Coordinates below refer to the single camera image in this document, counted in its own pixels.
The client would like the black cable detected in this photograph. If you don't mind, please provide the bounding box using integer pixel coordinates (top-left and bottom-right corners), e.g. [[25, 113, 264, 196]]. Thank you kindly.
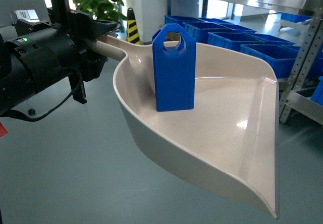
[[7, 67, 84, 123]]

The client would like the green potted plant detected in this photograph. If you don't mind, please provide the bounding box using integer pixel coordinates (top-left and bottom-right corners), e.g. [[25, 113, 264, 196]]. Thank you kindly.
[[68, 0, 129, 23]]

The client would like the blue plastic part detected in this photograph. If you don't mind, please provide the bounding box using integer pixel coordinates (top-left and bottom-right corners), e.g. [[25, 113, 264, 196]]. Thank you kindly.
[[152, 23, 197, 112]]

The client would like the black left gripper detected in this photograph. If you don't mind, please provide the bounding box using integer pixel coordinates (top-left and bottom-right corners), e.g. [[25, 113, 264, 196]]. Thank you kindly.
[[7, 11, 119, 104]]

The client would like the beige plastic dustpan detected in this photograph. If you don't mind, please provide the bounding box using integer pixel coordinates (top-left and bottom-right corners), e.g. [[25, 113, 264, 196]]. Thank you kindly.
[[86, 36, 279, 218]]

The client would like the yellow black traffic cone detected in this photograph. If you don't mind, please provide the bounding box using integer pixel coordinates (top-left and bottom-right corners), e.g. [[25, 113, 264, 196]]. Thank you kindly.
[[127, 8, 141, 45]]

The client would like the blue bin on floor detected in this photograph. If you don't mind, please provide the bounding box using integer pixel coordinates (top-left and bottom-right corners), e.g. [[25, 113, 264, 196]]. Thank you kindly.
[[207, 32, 265, 52]]

